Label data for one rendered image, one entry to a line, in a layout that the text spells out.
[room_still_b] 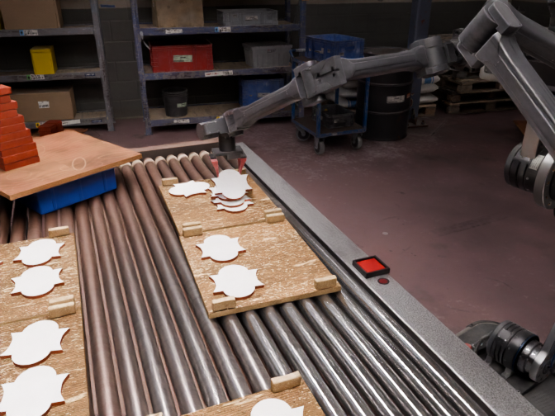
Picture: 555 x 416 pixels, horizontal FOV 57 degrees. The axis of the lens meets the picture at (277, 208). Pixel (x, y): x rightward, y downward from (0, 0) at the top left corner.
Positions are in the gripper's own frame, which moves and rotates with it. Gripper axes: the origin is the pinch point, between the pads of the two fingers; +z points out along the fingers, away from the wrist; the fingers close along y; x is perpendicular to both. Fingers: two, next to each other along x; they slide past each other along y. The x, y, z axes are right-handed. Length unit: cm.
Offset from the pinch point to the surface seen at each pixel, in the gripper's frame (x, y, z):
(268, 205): -12.5, 11.2, 8.2
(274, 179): 14.3, 20.5, 10.1
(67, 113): 422, -105, 73
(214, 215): -15.8, -8.3, 8.0
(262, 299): -65, -4, 9
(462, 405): -106, 25, 12
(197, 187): 6.8, -10.7, 6.7
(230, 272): -53, -10, 7
